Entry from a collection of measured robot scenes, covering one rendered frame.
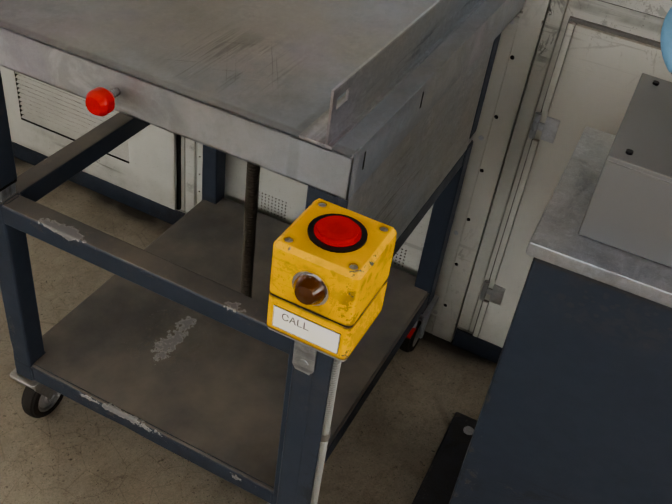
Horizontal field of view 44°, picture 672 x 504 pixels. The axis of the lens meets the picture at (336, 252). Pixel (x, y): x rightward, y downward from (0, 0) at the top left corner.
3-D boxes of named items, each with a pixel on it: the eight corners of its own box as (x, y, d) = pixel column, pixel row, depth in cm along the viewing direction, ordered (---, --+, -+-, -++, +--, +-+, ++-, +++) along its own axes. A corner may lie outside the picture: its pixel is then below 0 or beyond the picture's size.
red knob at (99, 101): (104, 123, 95) (102, 98, 93) (82, 114, 96) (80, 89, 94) (129, 107, 99) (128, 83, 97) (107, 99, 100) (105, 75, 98)
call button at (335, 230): (346, 264, 67) (349, 249, 66) (303, 246, 68) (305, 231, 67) (367, 239, 70) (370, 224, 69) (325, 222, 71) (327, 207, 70)
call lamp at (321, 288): (319, 320, 67) (323, 289, 65) (283, 304, 68) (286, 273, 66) (327, 310, 68) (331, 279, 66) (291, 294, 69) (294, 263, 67)
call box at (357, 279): (344, 366, 71) (359, 276, 64) (263, 329, 73) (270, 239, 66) (382, 311, 76) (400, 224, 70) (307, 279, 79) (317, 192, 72)
